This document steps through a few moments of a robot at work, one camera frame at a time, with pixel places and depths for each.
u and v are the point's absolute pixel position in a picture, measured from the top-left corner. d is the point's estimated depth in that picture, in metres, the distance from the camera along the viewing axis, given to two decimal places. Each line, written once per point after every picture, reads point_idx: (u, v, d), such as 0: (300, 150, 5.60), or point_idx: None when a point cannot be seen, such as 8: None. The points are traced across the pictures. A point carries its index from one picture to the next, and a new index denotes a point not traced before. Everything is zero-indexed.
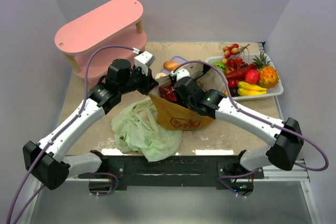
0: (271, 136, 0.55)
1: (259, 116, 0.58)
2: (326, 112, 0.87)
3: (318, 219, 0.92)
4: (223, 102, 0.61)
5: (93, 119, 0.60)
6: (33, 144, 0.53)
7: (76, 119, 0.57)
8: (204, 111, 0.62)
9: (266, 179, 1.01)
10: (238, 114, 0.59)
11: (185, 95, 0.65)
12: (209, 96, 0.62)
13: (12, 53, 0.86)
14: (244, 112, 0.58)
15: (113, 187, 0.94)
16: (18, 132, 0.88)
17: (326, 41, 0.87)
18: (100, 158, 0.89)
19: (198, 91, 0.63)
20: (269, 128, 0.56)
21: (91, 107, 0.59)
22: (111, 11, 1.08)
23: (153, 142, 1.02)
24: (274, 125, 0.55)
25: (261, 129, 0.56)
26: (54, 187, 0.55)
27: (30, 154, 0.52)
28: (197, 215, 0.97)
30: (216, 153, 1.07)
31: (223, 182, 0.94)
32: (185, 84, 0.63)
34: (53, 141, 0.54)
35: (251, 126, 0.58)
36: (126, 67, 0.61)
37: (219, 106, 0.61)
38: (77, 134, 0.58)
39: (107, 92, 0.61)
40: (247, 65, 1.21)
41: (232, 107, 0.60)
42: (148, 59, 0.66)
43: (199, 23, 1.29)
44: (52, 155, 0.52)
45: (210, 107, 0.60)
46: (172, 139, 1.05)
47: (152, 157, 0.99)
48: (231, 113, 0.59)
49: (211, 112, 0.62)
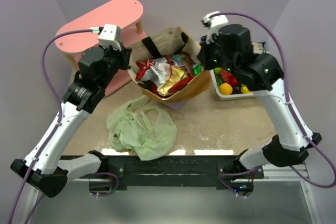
0: (297, 146, 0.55)
1: (299, 120, 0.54)
2: (325, 112, 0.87)
3: (318, 219, 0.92)
4: (277, 82, 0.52)
5: (76, 124, 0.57)
6: (20, 161, 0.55)
7: (58, 129, 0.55)
8: (251, 80, 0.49)
9: (266, 179, 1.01)
10: (284, 107, 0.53)
11: (228, 50, 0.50)
12: (266, 65, 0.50)
13: (12, 53, 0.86)
14: (292, 109, 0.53)
15: (113, 187, 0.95)
16: (17, 134, 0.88)
17: (325, 43, 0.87)
18: (99, 158, 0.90)
19: (249, 50, 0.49)
20: (301, 138, 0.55)
21: (70, 113, 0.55)
22: (111, 11, 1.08)
23: (146, 141, 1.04)
24: (307, 137, 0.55)
25: (294, 135, 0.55)
26: (54, 193, 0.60)
27: (20, 172, 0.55)
28: (197, 215, 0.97)
30: (216, 153, 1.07)
31: (223, 182, 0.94)
32: (239, 34, 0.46)
34: (38, 157, 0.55)
35: (287, 127, 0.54)
36: (98, 57, 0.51)
37: (273, 86, 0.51)
38: (63, 144, 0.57)
39: (86, 89, 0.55)
40: None
41: (283, 96, 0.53)
42: (113, 34, 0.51)
43: (199, 24, 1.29)
44: (40, 171, 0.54)
45: (265, 84, 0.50)
46: (166, 139, 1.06)
47: (144, 156, 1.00)
48: (279, 102, 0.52)
49: (258, 84, 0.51)
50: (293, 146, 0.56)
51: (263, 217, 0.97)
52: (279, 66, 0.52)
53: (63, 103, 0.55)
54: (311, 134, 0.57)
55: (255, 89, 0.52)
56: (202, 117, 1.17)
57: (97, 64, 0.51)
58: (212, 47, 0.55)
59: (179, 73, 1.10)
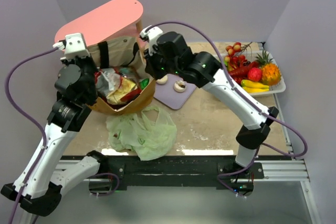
0: (256, 123, 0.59)
1: (249, 99, 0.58)
2: (326, 112, 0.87)
3: (318, 219, 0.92)
4: (218, 73, 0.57)
5: (62, 146, 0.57)
6: (8, 187, 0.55)
7: (43, 153, 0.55)
8: (195, 78, 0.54)
9: (266, 179, 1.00)
10: (232, 92, 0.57)
11: (168, 55, 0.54)
12: (203, 62, 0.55)
13: (12, 53, 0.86)
14: (238, 92, 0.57)
15: (114, 187, 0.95)
16: (17, 134, 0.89)
17: (325, 43, 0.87)
18: (97, 160, 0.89)
19: (187, 52, 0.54)
20: (257, 115, 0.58)
21: (55, 135, 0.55)
22: (110, 11, 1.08)
23: (146, 141, 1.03)
24: (262, 112, 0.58)
25: (250, 114, 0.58)
26: (48, 212, 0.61)
27: (9, 198, 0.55)
28: (197, 215, 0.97)
30: (216, 153, 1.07)
31: (223, 182, 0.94)
32: (174, 41, 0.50)
34: (26, 181, 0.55)
35: (241, 108, 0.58)
36: (73, 77, 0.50)
37: (214, 78, 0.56)
38: (51, 166, 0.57)
39: (70, 109, 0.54)
40: (250, 63, 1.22)
41: (227, 83, 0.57)
42: (82, 43, 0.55)
43: (199, 24, 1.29)
44: (30, 196, 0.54)
45: (207, 77, 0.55)
46: (166, 139, 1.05)
47: (144, 156, 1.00)
48: (226, 89, 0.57)
49: (201, 81, 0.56)
50: (253, 124, 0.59)
51: (263, 217, 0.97)
52: (215, 59, 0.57)
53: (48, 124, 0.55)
54: (266, 109, 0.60)
55: (201, 84, 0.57)
56: (202, 117, 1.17)
57: (74, 85, 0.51)
58: (156, 57, 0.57)
59: (129, 84, 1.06)
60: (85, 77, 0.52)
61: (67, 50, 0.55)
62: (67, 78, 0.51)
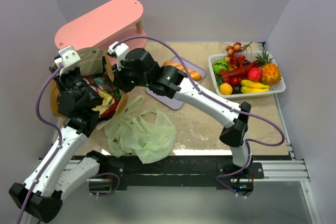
0: (230, 120, 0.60)
1: (219, 100, 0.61)
2: (326, 113, 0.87)
3: (318, 219, 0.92)
4: (184, 82, 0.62)
5: (75, 147, 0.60)
6: (18, 185, 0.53)
7: (58, 152, 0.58)
8: (163, 91, 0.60)
9: (266, 179, 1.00)
10: (199, 96, 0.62)
11: (138, 71, 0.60)
12: (168, 75, 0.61)
13: (12, 53, 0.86)
14: (206, 94, 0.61)
15: (114, 186, 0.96)
16: (16, 134, 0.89)
17: (325, 44, 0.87)
18: (96, 161, 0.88)
19: (155, 67, 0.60)
20: (228, 113, 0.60)
21: (70, 136, 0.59)
22: (111, 11, 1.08)
23: (147, 144, 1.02)
24: (233, 109, 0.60)
25: (221, 114, 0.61)
26: (49, 219, 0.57)
27: (18, 196, 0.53)
28: (197, 215, 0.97)
30: (216, 153, 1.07)
31: (223, 182, 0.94)
32: (142, 59, 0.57)
34: (38, 179, 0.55)
35: (212, 109, 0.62)
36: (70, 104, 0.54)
37: (180, 87, 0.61)
38: (62, 166, 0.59)
39: (82, 118, 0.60)
40: (250, 63, 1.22)
41: (193, 89, 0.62)
42: (76, 53, 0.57)
43: (199, 24, 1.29)
44: (40, 193, 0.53)
45: (171, 87, 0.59)
46: (167, 141, 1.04)
47: (146, 159, 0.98)
48: (193, 95, 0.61)
49: (170, 92, 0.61)
50: (227, 121, 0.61)
51: (263, 216, 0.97)
52: (179, 69, 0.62)
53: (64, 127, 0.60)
54: (237, 105, 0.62)
55: (171, 95, 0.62)
56: (202, 117, 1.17)
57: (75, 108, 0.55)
58: (125, 71, 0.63)
59: (106, 97, 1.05)
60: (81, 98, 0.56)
61: (64, 65, 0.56)
62: (65, 105, 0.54)
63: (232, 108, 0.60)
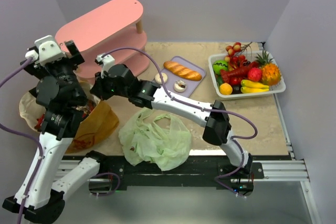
0: (202, 119, 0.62)
1: (190, 103, 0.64)
2: (325, 113, 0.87)
3: (318, 219, 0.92)
4: (157, 92, 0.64)
5: (59, 153, 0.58)
6: (11, 200, 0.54)
7: (41, 163, 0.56)
8: (140, 103, 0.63)
9: (266, 179, 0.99)
10: (171, 102, 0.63)
11: (119, 85, 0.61)
12: (145, 88, 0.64)
13: (12, 53, 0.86)
14: (178, 100, 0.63)
15: (114, 187, 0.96)
16: (15, 135, 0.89)
17: (325, 43, 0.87)
18: (97, 160, 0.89)
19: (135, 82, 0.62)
20: (200, 113, 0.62)
21: (51, 144, 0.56)
22: (111, 11, 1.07)
23: (164, 151, 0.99)
24: (204, 108, 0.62)
25: (193, 114, 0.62)
26: (55, 218, 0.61)
27: (12, 211, 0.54)
28: (197, 215, 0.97)
30: (215, 153, 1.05)
31: (221, 182, 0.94)
32: (123, 75, 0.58)
34: (28, 193, 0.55)
35: (185, 112, 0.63)
36: (53, 93, 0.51)
37: (154, 97, 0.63)
38: (51, 174, 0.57)
39: (61, 117, 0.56)
40: (250, 63, 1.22)
41: (166, 97, 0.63)
42: (55, 44, 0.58)
43: (200, 24, 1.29)
44: (33, 206, 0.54)
45: (146, 99, 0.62)
46: (184, 146, 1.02)
47: (165, 166, 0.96)
48: (166, 102, 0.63)
49: (147, 103, 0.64)
50: (200, 121, 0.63)
51: (263, 216, 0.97)
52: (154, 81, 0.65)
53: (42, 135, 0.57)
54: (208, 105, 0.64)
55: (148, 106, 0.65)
56: None
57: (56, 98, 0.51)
58: (106, 81, 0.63)
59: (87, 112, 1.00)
60: (65, 87, 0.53)
61: (41, 55, 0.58)
62: (46, 93, 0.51)
63: (202, 108, 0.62)
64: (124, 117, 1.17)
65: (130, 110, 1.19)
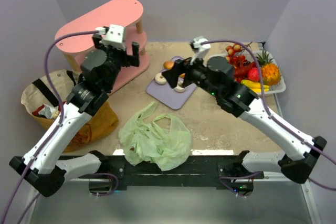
0: (300, 153, 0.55)
1: (291, 129, 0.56)
2: (325, 112, 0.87)
3: (318, 219, 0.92)
4: (254, 103, 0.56)
5: (77, 125, 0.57)
6: (18, 159, 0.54)
7: (58, 129, 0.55)
8: (230, 107, 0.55)
9: (266, 179, 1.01)
10: (269, 121, 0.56)
11: (213, 82, 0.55)
12: (239, 92, 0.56)
13: (12, 53, 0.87)
14: (276, 120, 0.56)
15: (113, 187, 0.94)
16: (15, 135, 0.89)
17: (326, 43, 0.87)
18: (99, 159, 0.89)
19: (231, 81, 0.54)
20: (298, 144, 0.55)
21: (72, 114, 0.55)
22: (111, 11, 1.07)
23: (164, 151, 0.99)
24: (305, 142, 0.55)
25: (291, 144, 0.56)
26: (51, 193, 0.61)
27: (17, 170, 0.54)
28: (197, 215, 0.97)
30: (216, 153, 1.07)
31: (223, 182, 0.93)
32: (225, 71, 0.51)
34: (36, 156, 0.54)
35: (281, 138, 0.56)
36: (98, 62, 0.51)
37: (250, 107, 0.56)
38: (63, 144, 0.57)
39: (89, 92, 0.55)
40: (250, 63, 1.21)
41: (263, 112, 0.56)
42: (121, 35, 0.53)
43: (200, 24, 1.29)
44: (37, 171, 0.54)
45: (240, 106, 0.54)
46: (183, 146, 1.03)
47: (165, 166, 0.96)
48: (262, 117, 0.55)
49: (237, 110, 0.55)
50: (295, 153, 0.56)
51: (263, 216, 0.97)
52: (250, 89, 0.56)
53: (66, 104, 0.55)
54: (310, 139, 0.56)
55: (238, 114, 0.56)
56: (202, 117, 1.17)
57: (99, 68, 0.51)
58: (196, 73, 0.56)
59: None
60: (110, 63, 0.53)
61: (106, 37, 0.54)
62: (94, 62, 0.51)
63: (304, 141, 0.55)
64: (123, 117, 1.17)
65: (130, 111, 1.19)
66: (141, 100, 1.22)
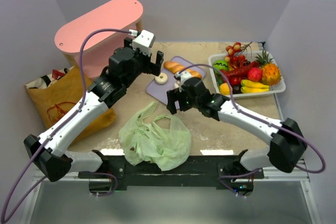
0: (268, 135, 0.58)
1: (258, 116, 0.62)
2: (326, 112, 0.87)
3: (318, 219, 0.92)
4: (225, 104, 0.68)
5: (93, 114, 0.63)
6: (34, 137, 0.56)
7: (76, 114, 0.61)
8: (208, 113, 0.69)
9: (266, 179, 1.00)
10: (238, 114, 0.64)
11: (192, 94, 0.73)
12: (214, 99, 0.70)
13: (12, 53, 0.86)
14: (243, 112, 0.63)
15: (113, 187, 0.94)
16: (16, 135, 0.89)
17: (326, 43, 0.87)
18: (101, 158, 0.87)
19: (206, 93, 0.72)
20: (266, 127, 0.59)
21: (92, 102, 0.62)
22: (110, 11, 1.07)
23: (164, 151, 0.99)
24: (271, 124, 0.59)
25: (259, 128, 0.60)
26: (55, 179, 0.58)
27: (30, 148, 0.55)
28: (197, 215, 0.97)
30: (216, 153, 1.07)
31: (223, 182, 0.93)
32: (195, 85, 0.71)
34: (52, 136, 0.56)
35: (251, 126, 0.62)
36: (127, 59, 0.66)
37: (221, 107, 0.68)
38: (77, 129, 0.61)
39: (109, 85, 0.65)
40: (250, 63, 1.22)
41: (233, 109, 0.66)
42: (150, 40, 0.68)
43: (200, 23, 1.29)
44: (51, 150, 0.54)
45: (213, 108, 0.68)
46: (184, 146, 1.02)
47: (165, 166, 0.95)
48: (232, 113, 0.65)
49: (215, 114, 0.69)
50: (266, 137, 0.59)
51: (263, 216, 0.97)
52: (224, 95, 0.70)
53: (88, 93, 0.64)
54: (279, 121, 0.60)
55: (216, 116, 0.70)
56: (202, 117, 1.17)
57: (125, 63, 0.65)
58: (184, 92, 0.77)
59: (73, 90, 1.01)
60: (135, 61, 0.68)
61: (136, 40, 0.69)
62: (122, 56, 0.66)
63: (269, 123, 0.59)
64: (123, 117, 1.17)
65: (130, 111, 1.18)
66: (141, 100, 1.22)
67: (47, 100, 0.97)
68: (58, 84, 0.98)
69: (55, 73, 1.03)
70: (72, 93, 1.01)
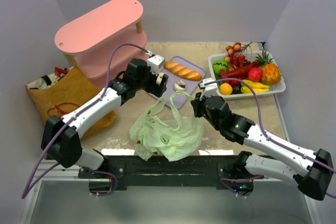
0: (303, 168, 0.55)
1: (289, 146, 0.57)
2: (326, 113, 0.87)
3: (318, 219, 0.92)
4: (251, 128, 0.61)
5: (111, 105, 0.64)
6: (56, 117, 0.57)
7: (98, 102, 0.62)
8: (232, 138, 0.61)
9: (266, 179, 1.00)
10: (268, 143, 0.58)
11: (214, 116, 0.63)
12: (238, 122, 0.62)
13: (11, 53, 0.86)
14: (274, 141, 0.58)
15: (113, 187, 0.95)
16: (15, 134, 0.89)
17: (326, 44, 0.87)
18: (101, 156, 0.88)
19: (229, 115, 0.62)
20: (300, 159, 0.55)
21: (112, 94, 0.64)
22: (109, 12, 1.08)
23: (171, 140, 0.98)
24: (306, 156, 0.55)
25: (292, 160, 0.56)
26: (67, 165, 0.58)
27: (53, 127, 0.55)
28: (197, 215, 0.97)
30: (216, 153, 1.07)
31: (223, 182, 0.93)
32: (220, 108, 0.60)
34: (76, 117, 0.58)
35: (282, 156, 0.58)
36: (143, 63, 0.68)
37: (249, 132, 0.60)
38: (97, 116, 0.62)
39: (124, 85, 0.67)
40: (250, 63, 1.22)
41: (262, 136, 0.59)
42: (161, 61, 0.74)
43: (200, 23, 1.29)
44: (75, 128, 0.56)
45: (239, 134, 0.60)
46: (193, 135, 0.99)
47: (172, 156, 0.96)
48: (261, 141, 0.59)
49: (240, 138, 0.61)
50: (301, 169, 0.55)
51: (263, 217, 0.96)
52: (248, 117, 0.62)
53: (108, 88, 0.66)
54: (312, 152, 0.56)
55: (243, 141, 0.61)
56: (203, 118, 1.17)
57: (142, 68, 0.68)
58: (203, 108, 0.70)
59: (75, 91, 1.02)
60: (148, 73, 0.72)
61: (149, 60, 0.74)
62: (139, 62, 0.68)
63: (305, 156, 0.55)
64: (123, 117, 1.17)
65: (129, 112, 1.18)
66: (141, 100, 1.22)
67: (48, 100, 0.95)
68: (58, 84, 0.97)
69: (58, 71, 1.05)
70: (72, 93, 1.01)
